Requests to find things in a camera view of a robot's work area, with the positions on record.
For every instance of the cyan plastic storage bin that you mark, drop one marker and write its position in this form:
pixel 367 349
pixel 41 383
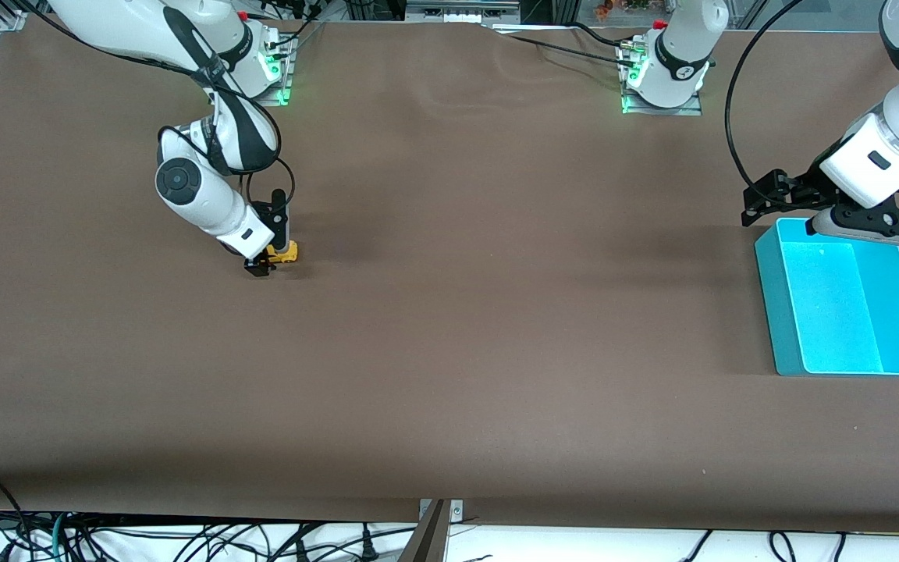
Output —
pixel 832 312

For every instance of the grey metal background box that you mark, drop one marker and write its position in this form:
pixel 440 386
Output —
pixel 461 9

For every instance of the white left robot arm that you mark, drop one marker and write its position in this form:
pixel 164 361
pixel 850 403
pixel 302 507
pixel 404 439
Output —
pixel 676 70

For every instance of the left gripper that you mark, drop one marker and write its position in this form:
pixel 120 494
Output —
pixel 802 192

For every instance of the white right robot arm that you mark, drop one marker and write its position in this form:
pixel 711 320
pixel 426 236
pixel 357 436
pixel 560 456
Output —
pixel 207 199

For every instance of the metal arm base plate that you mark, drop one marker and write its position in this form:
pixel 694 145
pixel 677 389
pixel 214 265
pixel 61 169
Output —
pixel 287 74
pixel 664 111

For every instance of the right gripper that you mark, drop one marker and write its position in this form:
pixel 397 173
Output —
pixel 259 266

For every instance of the dark support beam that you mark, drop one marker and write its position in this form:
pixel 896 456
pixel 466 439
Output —
pixel 426 542

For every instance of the yellow toy beetle car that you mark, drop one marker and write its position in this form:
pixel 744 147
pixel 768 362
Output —
pixel 286 251

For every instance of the small metal table bracket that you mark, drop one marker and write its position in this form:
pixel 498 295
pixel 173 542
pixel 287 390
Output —
pixel 457 511

